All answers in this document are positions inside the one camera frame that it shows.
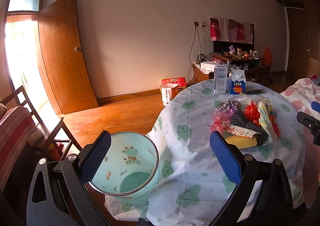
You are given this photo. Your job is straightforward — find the yellow sponge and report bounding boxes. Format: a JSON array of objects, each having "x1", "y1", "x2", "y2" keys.
[{"x1": 226, "y1": 135, "x2": 257, "y2": 149}]

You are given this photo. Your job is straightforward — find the white red-print paper wrapper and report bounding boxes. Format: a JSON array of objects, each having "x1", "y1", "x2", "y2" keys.
[{"x1": 223, "y1": 124, "x2": 259, "y2": 138}]

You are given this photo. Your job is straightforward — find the orange blue snack wrapper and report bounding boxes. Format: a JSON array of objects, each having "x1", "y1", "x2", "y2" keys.
[{"x1": 269, "y1": 111, "x2": 281, "y2": 137}]

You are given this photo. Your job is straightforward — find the black foam net sleeve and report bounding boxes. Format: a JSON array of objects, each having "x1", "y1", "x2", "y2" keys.
[{"x1": 230, "y1": 110, "x2": 268, "y2": 146}]

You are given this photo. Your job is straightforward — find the pale yellow printed plastic bag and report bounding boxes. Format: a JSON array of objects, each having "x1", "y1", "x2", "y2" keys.
[{"x1": 257, "y1": 96, "x2": 278, "y2": 146}]

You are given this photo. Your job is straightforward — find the red plastic bag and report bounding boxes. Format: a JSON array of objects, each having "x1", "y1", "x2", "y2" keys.
[{"x1": 244, "y1": 101, "x2": 261, "y2": 127}]

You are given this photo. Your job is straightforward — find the purple wrapper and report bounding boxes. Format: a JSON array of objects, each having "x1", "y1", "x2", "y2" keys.
[{"x1": 217, "y1": 100, "x2": 241, "y2": 116}]

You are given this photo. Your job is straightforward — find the mint cartoon trash bin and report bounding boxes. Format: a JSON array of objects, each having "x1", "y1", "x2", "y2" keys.
[{"x1": 89, "y1": 132, "x2": 159, "y2": 206}]

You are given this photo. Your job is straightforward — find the green-patterned white bed sheet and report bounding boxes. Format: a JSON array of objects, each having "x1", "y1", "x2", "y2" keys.
[{"x1": 93, "y1": 80, "x2": 305, "y2": 225}]

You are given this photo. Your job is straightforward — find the dark wooden chair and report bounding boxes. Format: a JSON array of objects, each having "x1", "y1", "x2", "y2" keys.
[{"x1": 1, "y1": 86, "x2": 82, "y2": 161}]

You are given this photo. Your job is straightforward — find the pink plastic bag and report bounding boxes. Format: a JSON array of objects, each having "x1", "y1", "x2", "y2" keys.
[{"x1": 210, "y1": 110, "x2": 233, "y2": 134}]

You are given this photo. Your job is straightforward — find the black flat remote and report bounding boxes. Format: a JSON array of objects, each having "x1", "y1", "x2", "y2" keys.
[{"x1": 245, "y1": 89, "x2": 265, "y2": 95}]

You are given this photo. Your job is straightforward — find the red bag beside desk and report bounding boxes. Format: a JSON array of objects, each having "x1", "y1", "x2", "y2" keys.
[{"x1": 261, "y1": 47, "x2": 273, "y2": 67}]

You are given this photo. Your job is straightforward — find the blue gable-top milk carton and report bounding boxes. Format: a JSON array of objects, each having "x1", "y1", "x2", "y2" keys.
[{"x1": 228, "y1": 69, "x2": 246, "y2": 95}]

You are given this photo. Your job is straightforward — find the red striped blanket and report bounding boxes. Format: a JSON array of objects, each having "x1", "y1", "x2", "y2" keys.
[{"x1": 0, "y1": 106, "x2": 37, "y2": 191}]

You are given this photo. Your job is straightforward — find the white tall milk carton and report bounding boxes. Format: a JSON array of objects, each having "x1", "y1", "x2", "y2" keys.
[{"x1": 213, "y1": 65, "x2": 228, "y2": 95}]

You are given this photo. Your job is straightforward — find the cluttered dark wooden desk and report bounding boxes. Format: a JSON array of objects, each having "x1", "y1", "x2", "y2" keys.
[{"x1": 207, "y1": 41, "x2": 272, "y2": 84}]

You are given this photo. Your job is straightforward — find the small wooden side cabinet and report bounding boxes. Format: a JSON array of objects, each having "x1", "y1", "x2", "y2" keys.
[{"x1": 191, "y1": 64, "x2": 210, "y2": 83}]

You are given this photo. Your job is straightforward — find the red gift box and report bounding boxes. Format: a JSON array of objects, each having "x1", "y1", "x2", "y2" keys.
[{"x1": 159, "y1": 77, "x2": 187, "y2": 92}]

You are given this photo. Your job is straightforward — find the white paper shopping bag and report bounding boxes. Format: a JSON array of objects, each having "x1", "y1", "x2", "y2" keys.
[{"x1": 160, "y1": 83, "x2": 178, "y2": 106}]

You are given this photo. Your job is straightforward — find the white router box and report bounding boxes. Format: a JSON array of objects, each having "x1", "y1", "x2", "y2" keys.
[{"x1": 200, "y1": 62, "x2": 219, "y2": 72}]

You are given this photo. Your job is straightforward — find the red white hanging cloth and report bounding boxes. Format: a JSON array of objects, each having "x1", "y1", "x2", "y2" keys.
[{"x1": 209, "y1": 17, "x2": 254, "y2": 44}]

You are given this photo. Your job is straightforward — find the brown wooden door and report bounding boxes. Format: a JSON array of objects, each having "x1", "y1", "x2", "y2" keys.
[{"x1": 39, "y1": 0, "x2": 98, "y2": 114}]

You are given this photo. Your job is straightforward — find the wall power outlet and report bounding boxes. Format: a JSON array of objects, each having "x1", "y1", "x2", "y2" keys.
[{"x1": 194, "y1": 21, "x2": 205, "y2": 27}]

